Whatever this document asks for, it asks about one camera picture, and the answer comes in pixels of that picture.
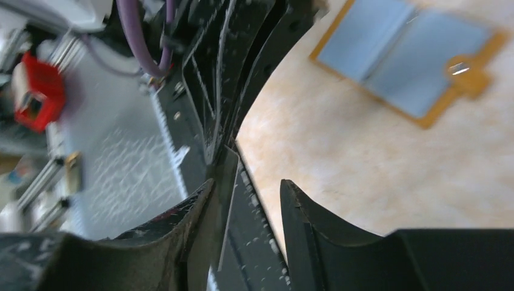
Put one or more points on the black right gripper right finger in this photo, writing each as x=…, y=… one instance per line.
x=325, y=252

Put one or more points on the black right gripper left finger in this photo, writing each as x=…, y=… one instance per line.
x=169, y=252

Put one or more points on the tan leather card holder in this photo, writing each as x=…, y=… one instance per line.
x=467, y=73

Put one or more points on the grey card in holder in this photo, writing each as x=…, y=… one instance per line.
x=399, y=52

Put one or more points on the red box outside cell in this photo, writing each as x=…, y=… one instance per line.
x=39, y=93

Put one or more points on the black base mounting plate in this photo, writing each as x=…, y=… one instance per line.
x=225, y=52

